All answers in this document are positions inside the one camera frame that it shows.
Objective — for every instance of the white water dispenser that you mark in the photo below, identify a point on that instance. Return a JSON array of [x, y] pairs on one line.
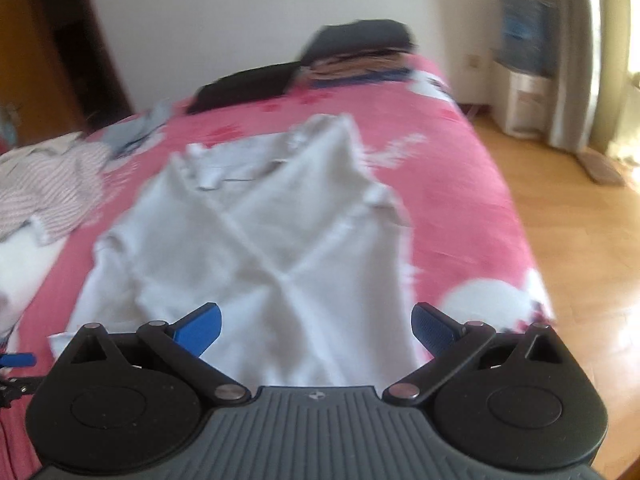
[[525, 105]]

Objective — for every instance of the beige curtain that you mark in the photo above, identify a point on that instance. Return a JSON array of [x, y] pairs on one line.
[[575, 50]]

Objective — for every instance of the brown floor mat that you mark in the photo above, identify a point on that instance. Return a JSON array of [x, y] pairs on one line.
[[600, 169]]

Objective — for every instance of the beige folded garment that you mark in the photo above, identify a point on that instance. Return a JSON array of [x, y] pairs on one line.
[[360, 62]]

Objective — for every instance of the white button shirt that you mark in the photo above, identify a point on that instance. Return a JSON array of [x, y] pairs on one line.
[[260, 240]]

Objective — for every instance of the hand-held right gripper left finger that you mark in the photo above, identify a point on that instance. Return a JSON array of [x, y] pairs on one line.
[[202, 327]]

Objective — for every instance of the blue water bottle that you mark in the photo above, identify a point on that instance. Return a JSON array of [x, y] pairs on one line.
[[530, 30]]

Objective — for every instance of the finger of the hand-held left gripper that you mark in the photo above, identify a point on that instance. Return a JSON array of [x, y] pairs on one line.
[[17, 359], [20, 390]]

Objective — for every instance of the pink floral blanket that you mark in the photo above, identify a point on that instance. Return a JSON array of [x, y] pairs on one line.
[[440, 200]]

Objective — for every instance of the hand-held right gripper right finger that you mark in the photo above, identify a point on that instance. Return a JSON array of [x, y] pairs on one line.
[[430, 327]]

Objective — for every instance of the striped garment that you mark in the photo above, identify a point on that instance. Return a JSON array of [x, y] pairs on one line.
[[50, 185]]

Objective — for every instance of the brown wooden wardrobe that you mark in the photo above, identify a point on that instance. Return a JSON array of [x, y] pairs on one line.
[[40, 60]]

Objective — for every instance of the light grey-blue garment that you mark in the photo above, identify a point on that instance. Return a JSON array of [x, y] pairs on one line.
[[135, 127]]

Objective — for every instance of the black folded cloth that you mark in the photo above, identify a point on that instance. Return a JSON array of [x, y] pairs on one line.
[[245, 85]]

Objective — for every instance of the stack of folded clothes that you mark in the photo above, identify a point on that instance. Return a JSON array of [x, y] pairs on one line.
[[365, 76], [360, 37]]

